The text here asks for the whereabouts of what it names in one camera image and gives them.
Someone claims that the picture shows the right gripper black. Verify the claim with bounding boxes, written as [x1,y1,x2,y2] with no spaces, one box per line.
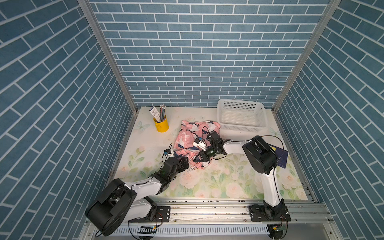
[193,146,217,163]

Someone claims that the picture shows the pink shark print shorts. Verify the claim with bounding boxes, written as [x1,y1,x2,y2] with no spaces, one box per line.
[174,120,221,169]

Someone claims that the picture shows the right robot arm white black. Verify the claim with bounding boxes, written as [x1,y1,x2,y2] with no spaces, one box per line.
[193,132,283,210]

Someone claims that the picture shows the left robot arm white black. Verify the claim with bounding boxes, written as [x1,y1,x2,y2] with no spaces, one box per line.
[85,157,189,237]

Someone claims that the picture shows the yellow pen cup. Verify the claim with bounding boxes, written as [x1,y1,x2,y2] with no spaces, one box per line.
[153,116,169,133]

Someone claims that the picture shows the floral table mat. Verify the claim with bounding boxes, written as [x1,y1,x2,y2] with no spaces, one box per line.
[115,107,309,201]

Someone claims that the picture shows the white plastic mesh basket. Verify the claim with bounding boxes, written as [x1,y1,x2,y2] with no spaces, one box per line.
[217,100,269,133]

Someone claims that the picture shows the pens in cup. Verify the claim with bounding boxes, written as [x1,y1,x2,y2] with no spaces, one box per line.
[160,105,166,122]

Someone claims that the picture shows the white paper card in cup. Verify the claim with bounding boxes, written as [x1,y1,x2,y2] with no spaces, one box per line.
[149,106,162,123]

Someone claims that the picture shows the dark blue booklet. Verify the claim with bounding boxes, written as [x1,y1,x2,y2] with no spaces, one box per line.
[270,145,289,169]

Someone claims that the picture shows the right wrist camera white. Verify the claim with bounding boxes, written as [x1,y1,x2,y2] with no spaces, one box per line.
[193,138,208,151]

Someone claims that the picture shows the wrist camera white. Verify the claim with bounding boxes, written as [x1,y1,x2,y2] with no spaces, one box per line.
[193,138,208,151]
[164,149,174,158]

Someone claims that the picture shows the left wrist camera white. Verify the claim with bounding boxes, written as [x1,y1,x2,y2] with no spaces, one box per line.
[164,149,174,158]

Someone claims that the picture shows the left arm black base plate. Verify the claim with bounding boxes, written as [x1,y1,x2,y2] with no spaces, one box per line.
[129,206,171,224]

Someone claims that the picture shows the white slotted cable duct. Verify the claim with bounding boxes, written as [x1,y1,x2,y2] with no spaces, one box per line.
[112,224,270,237]

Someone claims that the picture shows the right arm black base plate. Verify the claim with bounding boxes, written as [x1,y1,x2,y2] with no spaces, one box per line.
[249,199,291,222]

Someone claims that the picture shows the aluminium mounting rail frame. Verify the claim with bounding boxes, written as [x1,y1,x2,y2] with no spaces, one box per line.
[77,197,343,240]

